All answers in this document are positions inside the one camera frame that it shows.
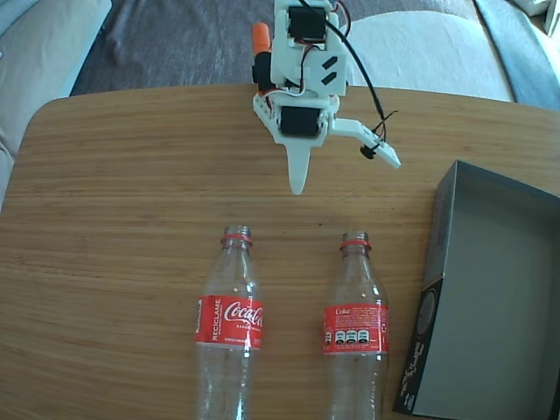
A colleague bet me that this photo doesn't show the clear bottle red label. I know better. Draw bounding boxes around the clear bottle red label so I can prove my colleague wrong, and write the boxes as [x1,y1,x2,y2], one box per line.
[322,230,390,420]
[194,225,266,420]

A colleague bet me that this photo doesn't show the grey cardboard box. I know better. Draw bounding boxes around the grey cardboard box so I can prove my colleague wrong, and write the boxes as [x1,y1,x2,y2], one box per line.
[392,159,560,420]

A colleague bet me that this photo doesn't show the orange and black clamp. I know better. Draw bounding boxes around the orange and black clamp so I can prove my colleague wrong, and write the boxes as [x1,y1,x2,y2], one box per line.
[251,21,275,97]

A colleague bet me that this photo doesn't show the white cushion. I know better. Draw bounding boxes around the white cushion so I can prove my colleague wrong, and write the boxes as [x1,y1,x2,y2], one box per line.
[347,9,515,104]

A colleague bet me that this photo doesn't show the grey-blue blanket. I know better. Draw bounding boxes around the grey-blue blanket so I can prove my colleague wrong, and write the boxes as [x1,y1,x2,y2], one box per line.
[474,0,560,110]

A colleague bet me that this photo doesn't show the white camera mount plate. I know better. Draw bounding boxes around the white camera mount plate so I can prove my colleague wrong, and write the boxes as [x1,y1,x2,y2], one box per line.
[332,116,403,170]

